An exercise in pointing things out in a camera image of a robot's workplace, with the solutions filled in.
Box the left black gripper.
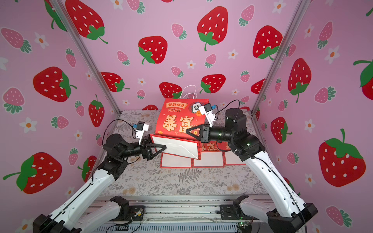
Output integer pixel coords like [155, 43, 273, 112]
[117, 134, 164, 164]

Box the red paper bag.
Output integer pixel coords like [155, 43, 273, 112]
[221, 142, 245, 166]
[160, 153, 192, 169]
[193, 141, 224, 168]
[149, 84, 210, 161]

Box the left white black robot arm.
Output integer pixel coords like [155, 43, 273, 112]
[33, 134, 167, 233]

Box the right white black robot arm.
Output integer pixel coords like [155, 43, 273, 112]
[186, 104, 318, 233]

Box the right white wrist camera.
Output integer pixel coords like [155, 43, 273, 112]
[199, 103, 217, 128]

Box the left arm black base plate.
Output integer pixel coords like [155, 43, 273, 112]
[110, 205, 145, 222]

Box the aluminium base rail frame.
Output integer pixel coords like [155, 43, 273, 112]
[69, 194, 307, 233]

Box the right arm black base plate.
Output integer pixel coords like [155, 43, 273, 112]
[216, 204, 257, 220]

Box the right aluminium frame post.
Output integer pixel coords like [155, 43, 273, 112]
[251, 0, 311, 117]

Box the aluminium frame post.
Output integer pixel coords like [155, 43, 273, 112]
[251, 0, 311, 117]
[51, 0, 121, 116]

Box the left aluminium frame post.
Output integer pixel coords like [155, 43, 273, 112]
[51, 0, 121, 116]

